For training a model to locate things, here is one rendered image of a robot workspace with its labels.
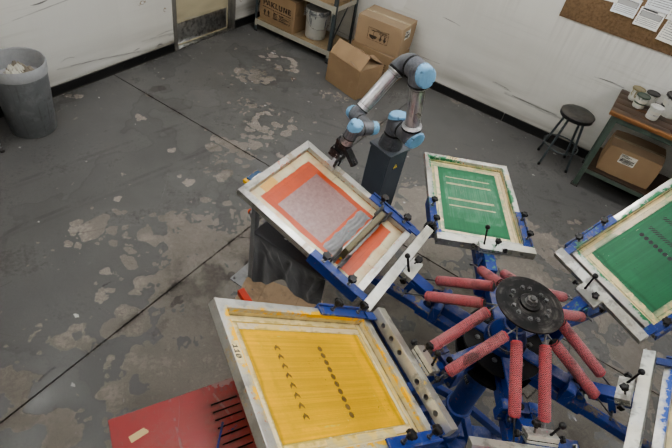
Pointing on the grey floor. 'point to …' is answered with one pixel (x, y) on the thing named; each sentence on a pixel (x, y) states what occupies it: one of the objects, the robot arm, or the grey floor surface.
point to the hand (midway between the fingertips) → (335, 168)
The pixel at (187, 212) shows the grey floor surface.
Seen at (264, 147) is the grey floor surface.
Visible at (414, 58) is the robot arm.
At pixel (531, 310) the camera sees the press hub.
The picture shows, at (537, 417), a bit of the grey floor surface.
